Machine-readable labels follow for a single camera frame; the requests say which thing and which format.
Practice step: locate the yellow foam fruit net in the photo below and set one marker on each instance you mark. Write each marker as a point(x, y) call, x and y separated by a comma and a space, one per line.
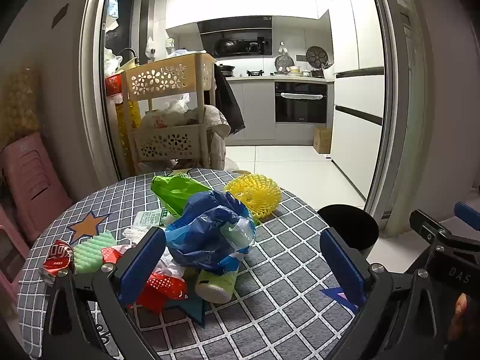
point(253, 193)

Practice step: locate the pink plastic stool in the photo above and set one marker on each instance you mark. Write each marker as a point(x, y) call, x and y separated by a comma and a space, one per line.
point(9, 255)
point(35, 180)

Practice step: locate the gas stove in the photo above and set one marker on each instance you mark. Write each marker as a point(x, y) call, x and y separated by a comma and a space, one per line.
point(255, 72)

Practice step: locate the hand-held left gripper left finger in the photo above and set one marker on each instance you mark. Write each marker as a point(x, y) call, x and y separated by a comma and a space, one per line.
point(144, 262)

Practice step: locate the green plastic bag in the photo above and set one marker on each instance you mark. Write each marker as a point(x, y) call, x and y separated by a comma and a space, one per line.
point(180, 191)

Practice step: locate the black wok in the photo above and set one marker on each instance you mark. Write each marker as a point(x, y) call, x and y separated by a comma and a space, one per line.
point(226, 69)

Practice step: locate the white plastic bags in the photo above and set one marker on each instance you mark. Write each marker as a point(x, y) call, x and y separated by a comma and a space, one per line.
point(111, 62)

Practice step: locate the black range hood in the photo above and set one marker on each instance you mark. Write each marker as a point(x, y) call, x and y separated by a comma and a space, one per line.
point(234, 28)

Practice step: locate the black hanging jacket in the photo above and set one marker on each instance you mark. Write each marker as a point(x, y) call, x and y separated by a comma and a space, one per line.
point(230, 105)

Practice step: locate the white refrigerator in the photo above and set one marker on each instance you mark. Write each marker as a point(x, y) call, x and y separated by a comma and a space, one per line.
point(356, 93)

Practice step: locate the dark wall plate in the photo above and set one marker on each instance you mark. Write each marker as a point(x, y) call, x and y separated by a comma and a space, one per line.
point(60, 15)

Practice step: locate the grey kitchen counter cabinets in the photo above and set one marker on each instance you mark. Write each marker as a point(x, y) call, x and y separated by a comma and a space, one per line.
point(258, 112)

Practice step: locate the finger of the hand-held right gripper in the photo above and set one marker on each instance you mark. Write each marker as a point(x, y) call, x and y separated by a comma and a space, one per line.
point(468, 213)
point(427, 225)

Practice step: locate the yellow woven mat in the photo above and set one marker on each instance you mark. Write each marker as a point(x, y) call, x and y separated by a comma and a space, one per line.
point(18, 101)

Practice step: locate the kitchen faucet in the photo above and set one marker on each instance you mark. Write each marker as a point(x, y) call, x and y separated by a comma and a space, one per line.
point(129, 51)

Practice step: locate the green ridged sponge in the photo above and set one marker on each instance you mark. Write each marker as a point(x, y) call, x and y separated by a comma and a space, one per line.
point(92, 253)

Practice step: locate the white bowls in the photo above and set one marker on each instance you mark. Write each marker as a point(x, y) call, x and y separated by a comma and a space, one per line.
point(298, 70)

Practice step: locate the white upper cabinets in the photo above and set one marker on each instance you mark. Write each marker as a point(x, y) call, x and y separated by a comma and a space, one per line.
point(240, 3)

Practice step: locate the black built-in oven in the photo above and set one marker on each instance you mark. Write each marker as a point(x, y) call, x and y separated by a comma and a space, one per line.
point(300, 103)

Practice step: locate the cardboard box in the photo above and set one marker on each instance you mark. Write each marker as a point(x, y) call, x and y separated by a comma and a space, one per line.
point(322, 140)

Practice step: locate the beige hanging cloth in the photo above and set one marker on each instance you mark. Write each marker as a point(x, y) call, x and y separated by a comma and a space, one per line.
point(217, 123)

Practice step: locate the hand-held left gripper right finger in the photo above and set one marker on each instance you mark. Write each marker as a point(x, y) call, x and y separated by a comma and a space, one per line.
point(343, 266)

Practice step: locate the white tissue paper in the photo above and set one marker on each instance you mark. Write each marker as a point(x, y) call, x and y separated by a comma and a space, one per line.
point(135, 235)

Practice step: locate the black trash bin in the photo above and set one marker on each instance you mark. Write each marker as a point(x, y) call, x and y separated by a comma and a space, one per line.
point(348, 225)

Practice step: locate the white bag with red print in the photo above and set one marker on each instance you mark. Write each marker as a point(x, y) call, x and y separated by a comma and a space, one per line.
point(168, 114)

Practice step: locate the white packet with green print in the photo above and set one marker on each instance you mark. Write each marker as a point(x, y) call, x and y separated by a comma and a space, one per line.
point(148, 218)

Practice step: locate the red white plastic wrapper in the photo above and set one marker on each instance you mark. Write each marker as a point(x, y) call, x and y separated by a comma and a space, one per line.
point(112, 254)
point(165, 290)

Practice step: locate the grey checked tablecloth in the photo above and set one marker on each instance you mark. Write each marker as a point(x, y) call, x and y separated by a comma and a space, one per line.
point(273, 270)

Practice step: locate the grey sliding door frame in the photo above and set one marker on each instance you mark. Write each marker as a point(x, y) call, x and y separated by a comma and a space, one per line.
point(92, 82)
point(397, 101)

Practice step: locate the red box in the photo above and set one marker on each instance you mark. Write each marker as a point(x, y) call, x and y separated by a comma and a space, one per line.
point(113, 84)

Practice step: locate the yellow mesh bag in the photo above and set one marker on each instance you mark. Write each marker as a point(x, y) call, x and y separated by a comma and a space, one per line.
point(129, 127)

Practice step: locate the round metal steamer rack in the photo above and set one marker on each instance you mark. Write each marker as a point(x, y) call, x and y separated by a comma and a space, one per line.
point(317, 57)

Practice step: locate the round metal pan lid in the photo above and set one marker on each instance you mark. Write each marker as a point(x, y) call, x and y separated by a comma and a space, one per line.
point(284, 62)

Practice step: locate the red crumpled snack wrapper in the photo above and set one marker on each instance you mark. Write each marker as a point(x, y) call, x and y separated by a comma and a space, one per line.
point(56, 257)

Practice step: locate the blue plastic bag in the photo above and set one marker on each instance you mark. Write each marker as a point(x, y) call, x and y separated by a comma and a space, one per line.
point(204, 228)

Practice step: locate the person's right hand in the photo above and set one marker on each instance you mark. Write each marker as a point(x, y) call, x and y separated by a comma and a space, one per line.
point(460, 313)

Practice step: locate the beige plastic storage trolley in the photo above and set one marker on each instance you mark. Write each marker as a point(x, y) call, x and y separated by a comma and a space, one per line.
point(165, 78)

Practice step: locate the white green plastic bottle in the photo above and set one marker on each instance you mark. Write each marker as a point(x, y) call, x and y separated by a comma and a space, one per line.
point(215, 287)

